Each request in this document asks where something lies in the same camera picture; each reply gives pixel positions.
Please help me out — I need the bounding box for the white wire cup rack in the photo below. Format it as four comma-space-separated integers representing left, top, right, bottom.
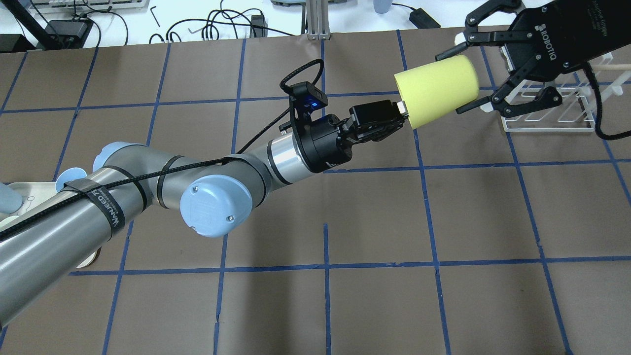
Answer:
454, 32, 631, 133

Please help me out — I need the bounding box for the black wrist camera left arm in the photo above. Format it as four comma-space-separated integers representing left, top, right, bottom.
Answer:
285, 81, 329, 131

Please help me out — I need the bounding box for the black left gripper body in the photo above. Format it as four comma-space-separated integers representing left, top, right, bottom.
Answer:
293, 100, 406, 174

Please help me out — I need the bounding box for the aluminium frame post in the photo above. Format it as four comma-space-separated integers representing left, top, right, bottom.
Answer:
306, 0, 331, 40

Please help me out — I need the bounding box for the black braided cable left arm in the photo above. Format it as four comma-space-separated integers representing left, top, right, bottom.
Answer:
0, 59, 326, 242

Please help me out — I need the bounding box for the yellow cup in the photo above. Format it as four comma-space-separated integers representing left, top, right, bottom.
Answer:
394, 55, 480, 130

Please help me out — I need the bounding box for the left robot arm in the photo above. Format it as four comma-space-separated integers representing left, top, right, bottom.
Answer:
0, 100, 412, 328

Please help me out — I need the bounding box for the black power adapter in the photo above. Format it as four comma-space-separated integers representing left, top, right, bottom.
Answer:
409, 7, 442, 29

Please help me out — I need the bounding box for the blue cup on desk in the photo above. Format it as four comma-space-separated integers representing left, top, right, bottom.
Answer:
373, 0, 393, 14

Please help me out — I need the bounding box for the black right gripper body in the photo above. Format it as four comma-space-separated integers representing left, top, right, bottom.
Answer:
503, 0, 624, 81

